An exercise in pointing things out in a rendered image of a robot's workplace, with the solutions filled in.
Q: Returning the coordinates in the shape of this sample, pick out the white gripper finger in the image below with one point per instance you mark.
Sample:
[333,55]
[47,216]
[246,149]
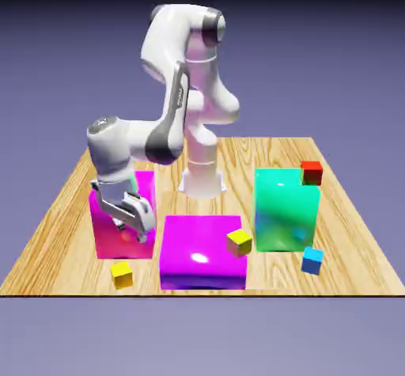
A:
[119,224]
[142,237]

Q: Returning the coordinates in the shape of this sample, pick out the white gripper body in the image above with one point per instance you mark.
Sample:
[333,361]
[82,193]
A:
[139,216]

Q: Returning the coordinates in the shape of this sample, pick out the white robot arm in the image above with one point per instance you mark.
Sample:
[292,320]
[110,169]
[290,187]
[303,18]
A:
[164,53]

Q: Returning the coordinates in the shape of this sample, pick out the small yellow cube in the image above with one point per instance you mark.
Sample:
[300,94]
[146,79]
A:
[239,242]
[122,275]

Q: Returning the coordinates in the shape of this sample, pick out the small blue cube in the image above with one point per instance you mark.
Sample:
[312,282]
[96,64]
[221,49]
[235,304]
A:
[312,260]

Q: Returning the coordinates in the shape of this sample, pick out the small red cube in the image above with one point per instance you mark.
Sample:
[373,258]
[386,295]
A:
[312,173]

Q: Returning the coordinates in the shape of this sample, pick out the large magenta box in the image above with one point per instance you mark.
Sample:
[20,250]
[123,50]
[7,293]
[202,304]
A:
[110,243]
[196,243]

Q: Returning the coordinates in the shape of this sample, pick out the large green box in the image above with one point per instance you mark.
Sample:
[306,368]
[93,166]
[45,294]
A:
[284,205]

